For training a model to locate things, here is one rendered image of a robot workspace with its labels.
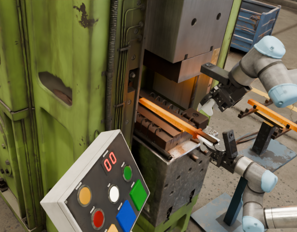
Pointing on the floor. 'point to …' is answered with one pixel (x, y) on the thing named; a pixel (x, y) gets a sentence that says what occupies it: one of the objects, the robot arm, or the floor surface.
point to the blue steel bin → (253, 24)
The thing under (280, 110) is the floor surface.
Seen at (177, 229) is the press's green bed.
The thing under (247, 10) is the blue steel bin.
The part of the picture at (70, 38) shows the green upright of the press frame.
